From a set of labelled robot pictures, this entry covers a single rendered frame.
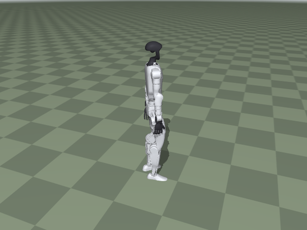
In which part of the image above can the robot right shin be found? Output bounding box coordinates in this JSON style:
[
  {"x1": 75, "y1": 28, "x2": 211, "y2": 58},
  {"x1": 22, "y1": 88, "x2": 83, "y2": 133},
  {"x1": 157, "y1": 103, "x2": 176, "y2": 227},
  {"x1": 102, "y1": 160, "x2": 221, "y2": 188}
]
[{"x1": 150, "y1": 147, "x2": 161, "y2": 176}]

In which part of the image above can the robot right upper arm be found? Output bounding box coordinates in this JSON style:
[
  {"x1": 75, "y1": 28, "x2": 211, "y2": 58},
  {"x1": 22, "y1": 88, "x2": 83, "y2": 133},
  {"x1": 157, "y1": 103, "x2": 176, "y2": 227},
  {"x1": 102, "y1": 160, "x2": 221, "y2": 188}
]
[{"x1": 151, "y1": 68, "x2": 163, "y2": 99}]

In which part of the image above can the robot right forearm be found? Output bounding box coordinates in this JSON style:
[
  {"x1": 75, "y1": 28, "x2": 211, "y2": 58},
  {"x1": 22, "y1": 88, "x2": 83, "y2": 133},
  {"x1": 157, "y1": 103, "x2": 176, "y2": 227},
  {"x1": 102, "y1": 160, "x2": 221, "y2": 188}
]
[{"x1": 154, "y1": 94, "x2": 163, "y2": 122}]

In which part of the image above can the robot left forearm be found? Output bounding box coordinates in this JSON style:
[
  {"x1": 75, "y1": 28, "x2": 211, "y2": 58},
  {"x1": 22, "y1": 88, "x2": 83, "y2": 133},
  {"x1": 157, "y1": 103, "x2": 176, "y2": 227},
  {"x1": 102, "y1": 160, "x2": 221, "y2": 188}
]
[{"x1": 145, "y1": 87, "x2": 149, "y2": 103}]

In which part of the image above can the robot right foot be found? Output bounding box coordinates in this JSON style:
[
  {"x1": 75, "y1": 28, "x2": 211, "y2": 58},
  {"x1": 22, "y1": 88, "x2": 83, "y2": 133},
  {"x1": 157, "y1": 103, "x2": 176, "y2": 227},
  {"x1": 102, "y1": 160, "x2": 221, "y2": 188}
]
[{"x1": 147, "y1": 172, "x2": 167, "y2": 181}]

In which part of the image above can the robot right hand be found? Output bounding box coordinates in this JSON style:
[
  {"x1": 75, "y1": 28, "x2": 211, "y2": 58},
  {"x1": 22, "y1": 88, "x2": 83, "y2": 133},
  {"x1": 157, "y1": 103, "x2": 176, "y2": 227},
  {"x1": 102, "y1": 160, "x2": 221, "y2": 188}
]
[{"x1": 153, "y1": 117, "x2": 165, "y2": 134}]

